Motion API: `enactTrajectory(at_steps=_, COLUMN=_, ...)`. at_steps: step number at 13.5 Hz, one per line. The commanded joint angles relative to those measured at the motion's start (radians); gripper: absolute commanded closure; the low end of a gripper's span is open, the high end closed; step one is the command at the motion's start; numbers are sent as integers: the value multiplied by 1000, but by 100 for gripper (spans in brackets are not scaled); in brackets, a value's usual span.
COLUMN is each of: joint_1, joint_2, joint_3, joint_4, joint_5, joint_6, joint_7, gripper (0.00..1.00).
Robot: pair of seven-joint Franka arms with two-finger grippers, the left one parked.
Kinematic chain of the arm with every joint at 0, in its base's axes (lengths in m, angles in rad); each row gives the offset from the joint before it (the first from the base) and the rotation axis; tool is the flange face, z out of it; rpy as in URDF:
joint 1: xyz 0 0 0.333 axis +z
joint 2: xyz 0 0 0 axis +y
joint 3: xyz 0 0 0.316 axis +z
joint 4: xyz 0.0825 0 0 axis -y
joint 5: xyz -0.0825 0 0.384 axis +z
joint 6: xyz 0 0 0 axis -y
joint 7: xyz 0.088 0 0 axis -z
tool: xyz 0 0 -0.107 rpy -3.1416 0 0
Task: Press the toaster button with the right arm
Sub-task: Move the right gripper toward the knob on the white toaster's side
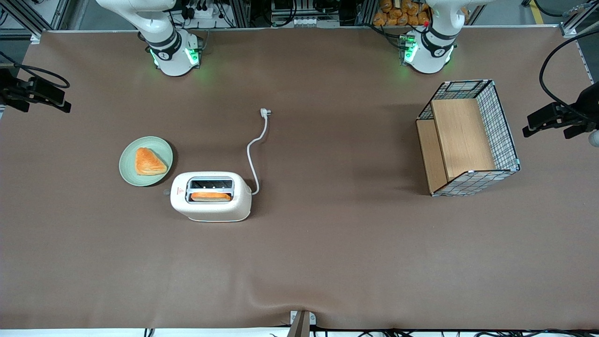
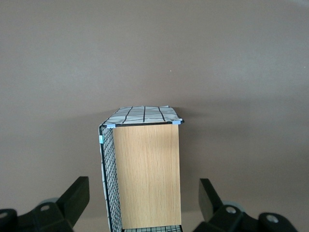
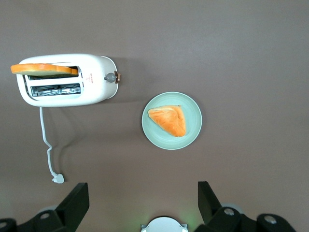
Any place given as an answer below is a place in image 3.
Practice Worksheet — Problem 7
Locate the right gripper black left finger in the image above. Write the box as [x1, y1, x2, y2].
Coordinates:
[0, 182, 90, 232]

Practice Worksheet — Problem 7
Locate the triangular orange bread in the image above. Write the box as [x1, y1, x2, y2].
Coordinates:
[147, 104, 187, 138]

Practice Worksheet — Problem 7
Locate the pale green round plate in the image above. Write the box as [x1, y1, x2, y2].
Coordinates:
[141, 91, 203, 151]

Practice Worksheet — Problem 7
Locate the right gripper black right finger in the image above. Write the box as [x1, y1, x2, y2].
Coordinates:
[194, 181, 297, 232]

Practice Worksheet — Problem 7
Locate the orange toast slice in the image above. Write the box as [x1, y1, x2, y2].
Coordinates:
[10, 63, 79, 76]

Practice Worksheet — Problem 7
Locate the white two-slot toaster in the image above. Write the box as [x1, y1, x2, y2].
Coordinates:
[15, 53, 122, 108]

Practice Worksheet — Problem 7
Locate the white power cord with plug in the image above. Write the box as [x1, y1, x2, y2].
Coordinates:
[39, 106, 65, 184]

